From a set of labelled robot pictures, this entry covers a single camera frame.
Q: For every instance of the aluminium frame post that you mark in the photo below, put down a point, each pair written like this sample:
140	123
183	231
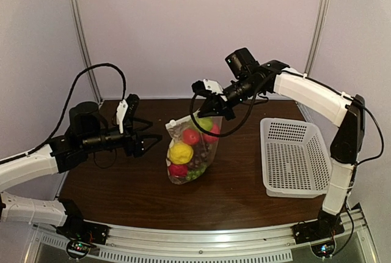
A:
323	7
82	42

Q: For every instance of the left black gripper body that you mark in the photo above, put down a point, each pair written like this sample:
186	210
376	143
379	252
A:
133	144

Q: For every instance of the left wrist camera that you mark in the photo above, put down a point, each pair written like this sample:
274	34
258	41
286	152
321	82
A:
126	109

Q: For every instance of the left aluminium frame post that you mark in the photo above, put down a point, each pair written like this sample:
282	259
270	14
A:
82	42

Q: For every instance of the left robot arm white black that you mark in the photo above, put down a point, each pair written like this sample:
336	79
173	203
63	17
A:
87	134

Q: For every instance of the yellow fake lemon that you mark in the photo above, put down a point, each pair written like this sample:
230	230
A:
180	153

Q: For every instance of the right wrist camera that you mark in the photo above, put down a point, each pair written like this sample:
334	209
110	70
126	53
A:
208	88

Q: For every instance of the green fake apple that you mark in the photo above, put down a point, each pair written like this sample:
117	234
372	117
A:
205	123

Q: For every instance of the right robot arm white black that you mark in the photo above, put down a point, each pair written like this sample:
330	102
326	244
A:
345	112

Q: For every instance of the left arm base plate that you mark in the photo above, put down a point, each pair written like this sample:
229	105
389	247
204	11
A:
84	231

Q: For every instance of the red fake apple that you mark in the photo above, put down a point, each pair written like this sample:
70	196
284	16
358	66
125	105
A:
190	137

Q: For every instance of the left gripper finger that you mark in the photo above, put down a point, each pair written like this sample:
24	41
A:
148	141
139	125

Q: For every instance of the purple fake grapes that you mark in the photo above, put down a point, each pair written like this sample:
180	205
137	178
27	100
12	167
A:
203	155

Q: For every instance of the aluminium front rail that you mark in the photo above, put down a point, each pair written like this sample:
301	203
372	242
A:
268	244

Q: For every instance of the right aluminium frame post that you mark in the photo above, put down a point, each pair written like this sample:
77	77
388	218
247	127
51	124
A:
323	7

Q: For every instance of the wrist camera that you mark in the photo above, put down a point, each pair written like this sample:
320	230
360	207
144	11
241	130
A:
126	109
208	88

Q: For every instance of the clear zip top bag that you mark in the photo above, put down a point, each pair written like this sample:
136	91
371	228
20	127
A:
175	129

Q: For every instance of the white perforated plastic basket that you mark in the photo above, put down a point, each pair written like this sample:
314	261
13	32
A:
294	159

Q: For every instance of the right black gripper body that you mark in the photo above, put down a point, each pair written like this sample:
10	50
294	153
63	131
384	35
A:
220	104

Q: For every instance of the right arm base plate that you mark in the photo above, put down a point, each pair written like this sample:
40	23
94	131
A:
320	229

